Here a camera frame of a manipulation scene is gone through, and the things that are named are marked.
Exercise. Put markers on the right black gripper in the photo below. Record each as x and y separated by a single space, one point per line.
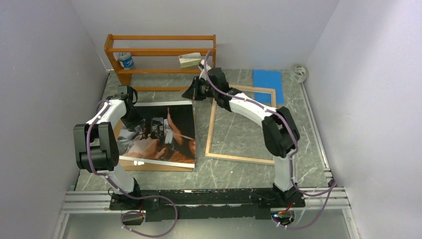
192 93

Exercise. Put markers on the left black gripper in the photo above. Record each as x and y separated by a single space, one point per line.
131 125

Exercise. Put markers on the printed photo of people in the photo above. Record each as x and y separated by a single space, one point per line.
182 112

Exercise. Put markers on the wooden picture frame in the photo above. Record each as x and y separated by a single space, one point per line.
272 93

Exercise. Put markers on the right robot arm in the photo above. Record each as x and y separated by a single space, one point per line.
280 132

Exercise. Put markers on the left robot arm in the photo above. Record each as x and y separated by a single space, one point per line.
97 151

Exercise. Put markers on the small white green box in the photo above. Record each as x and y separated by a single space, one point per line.
189 60

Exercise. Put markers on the orange wooden shelf rack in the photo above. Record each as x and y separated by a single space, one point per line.
157 54

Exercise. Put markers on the brown cardboard backing board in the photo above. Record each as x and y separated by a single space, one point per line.
160 146

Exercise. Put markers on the blue white small jar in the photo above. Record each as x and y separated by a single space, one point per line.
125 58

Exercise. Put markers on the blue foam mat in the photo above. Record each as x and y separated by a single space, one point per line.
271 80

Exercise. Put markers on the clear tape roll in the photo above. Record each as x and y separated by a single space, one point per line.
298 73

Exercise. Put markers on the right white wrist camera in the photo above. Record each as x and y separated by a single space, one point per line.
201 67

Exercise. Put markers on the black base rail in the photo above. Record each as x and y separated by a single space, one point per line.
258 203

